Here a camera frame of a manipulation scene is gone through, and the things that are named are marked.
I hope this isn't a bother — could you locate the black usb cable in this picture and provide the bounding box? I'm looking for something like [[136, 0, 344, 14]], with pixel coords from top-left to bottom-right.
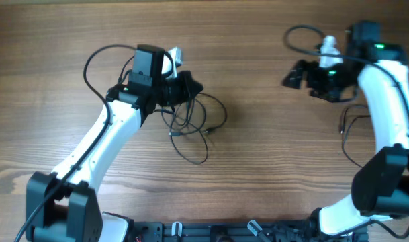
[[338, 104, 371, 168], [153, 92, 228, 165]]

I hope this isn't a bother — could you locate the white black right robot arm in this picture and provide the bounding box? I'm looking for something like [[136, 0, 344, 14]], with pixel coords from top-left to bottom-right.
[[273, 21, 409, 241]]

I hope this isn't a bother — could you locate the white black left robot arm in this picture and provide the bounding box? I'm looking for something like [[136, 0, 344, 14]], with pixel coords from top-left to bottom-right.
[[17, 44, 203, 241]]

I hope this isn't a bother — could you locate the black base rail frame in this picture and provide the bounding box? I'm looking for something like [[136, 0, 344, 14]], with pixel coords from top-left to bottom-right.
[[128, 220, 306, 242]]

